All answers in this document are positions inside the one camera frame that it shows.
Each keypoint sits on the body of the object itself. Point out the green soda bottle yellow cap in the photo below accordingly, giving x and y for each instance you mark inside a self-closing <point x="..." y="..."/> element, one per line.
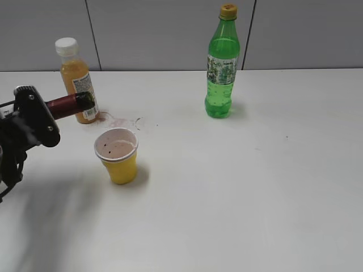
<point x="222" y="62"/>

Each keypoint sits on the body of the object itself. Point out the dark red wine bottle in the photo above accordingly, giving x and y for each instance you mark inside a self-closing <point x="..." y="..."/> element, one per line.
<point x="70" y="105"/>

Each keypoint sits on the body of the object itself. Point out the orange juice bottle white cap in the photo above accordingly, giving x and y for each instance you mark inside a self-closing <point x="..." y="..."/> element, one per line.
<point x="75" y="75"/>

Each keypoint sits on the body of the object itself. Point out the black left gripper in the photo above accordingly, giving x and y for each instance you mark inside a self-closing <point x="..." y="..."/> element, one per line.
<point x="30" y="124"/>

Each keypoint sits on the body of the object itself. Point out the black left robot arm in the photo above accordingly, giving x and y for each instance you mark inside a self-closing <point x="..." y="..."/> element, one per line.
<point x="12" y="162"/>

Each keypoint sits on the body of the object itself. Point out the yellow paper cup white inside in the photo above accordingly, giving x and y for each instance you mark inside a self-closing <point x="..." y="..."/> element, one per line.
<point x="117" y="150"/>

